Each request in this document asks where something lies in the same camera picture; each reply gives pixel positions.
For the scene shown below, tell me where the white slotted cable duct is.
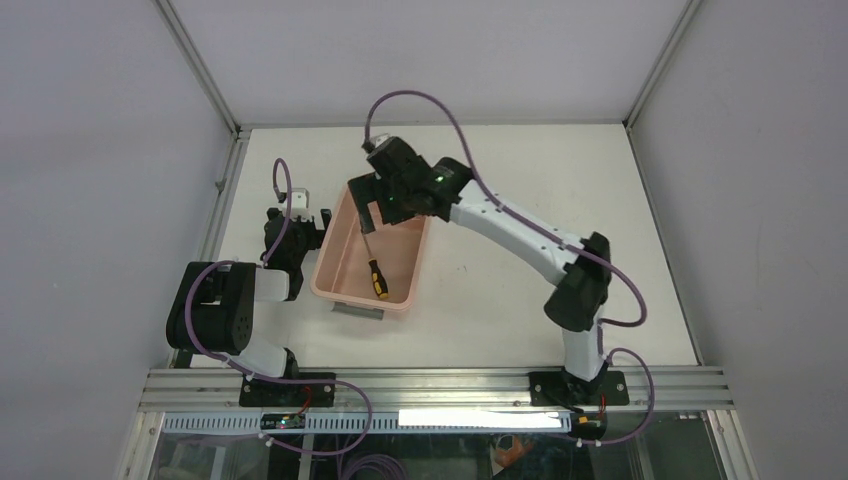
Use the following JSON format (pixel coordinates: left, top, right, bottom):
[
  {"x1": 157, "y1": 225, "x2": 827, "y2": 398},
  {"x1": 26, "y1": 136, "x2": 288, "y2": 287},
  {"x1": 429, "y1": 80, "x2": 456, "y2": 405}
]
[{"x1": 162, "y1": 409, "x2": 571, "y2": 436}]

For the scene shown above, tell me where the aluminium frame rail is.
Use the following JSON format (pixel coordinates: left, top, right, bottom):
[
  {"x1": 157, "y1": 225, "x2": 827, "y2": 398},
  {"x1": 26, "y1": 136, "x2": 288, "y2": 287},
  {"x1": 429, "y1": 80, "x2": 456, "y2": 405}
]
[{"x1": 138, "y1": 366, "x2": 735, "y2": 413}]

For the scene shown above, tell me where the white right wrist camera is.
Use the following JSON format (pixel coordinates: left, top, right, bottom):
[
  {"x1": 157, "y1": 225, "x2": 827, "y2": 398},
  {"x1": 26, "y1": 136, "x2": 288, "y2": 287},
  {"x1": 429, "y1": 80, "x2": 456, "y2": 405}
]
[{"x1": 362, "y1": 133, "x2": 392, "y2": 155}]

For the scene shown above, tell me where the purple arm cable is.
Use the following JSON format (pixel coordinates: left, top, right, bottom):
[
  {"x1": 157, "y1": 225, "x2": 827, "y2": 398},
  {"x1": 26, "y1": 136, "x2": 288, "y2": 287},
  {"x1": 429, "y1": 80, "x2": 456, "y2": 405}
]
[
  {"x1": 361, "y1": 90, "x2": 657, "y2": 448},
  {"x1": 184, "y1": 158, "x2": 374, "y2": 457}
]

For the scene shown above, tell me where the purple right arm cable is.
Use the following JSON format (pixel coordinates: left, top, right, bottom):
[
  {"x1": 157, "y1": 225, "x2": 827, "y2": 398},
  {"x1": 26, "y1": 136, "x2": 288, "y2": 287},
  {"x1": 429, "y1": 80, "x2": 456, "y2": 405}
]
[{"x1": 361, "y1": 90, "x2": 657, "y2": 448}]

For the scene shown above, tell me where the pink plastic bin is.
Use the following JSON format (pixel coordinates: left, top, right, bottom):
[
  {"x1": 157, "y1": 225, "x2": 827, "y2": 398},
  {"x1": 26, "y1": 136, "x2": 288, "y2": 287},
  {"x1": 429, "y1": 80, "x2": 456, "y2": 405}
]
[{"x1": 310, "y1": 188, "x2": 430, "y2": 314}]

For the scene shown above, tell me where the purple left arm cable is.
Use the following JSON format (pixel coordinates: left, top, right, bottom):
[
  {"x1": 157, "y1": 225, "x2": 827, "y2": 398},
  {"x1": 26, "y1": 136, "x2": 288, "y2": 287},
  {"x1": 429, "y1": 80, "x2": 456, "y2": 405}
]
[{"x1": 184, "y1": 158, "x2": 374, "y2": 457}]

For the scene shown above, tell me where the black yellow screwdriver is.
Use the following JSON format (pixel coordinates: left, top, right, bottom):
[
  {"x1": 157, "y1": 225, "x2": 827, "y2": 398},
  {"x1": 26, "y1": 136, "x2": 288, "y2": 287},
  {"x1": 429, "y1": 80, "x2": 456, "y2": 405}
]
[{"x1": 362, "y1": 233, "x2": 389, "y2": 300}]

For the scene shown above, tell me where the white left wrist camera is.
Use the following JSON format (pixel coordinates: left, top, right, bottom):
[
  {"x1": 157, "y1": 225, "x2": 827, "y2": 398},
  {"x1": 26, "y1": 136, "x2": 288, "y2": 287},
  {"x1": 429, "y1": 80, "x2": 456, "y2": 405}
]
[{"x1": 288, "y1": 188, "x2": 312, "y2": 222}]

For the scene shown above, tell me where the orange object below table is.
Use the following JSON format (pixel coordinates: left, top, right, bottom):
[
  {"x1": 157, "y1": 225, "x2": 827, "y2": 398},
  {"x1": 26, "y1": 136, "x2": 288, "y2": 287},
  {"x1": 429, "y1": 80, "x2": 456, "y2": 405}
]
[{"x1": 492, "y1": 434, "x2": 534, "y2": 469}]

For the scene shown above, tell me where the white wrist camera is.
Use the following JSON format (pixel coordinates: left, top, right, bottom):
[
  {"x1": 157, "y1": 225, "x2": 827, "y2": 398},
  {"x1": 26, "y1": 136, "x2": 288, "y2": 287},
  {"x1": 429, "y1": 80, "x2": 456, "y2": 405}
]
[
  {"x1": 288, "y1": 188, "x2": 312, "y2": 222},
  {"x1": 362, "y1": 133, "x2": 392, "y2": 155}
]

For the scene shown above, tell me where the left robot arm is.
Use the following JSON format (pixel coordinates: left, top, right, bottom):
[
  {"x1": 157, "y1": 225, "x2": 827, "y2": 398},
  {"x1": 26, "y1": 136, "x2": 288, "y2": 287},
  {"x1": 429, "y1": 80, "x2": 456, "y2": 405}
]
[{"x1": 166, "y1": 208, "x2": 335, "y2": 410}]

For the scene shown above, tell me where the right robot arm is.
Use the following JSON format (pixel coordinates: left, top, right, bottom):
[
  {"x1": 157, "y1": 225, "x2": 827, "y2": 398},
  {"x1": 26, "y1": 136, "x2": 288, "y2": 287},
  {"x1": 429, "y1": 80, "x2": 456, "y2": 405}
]
[{"x1": 348, "y1": 136, "x2": 612, "y2": 411}]

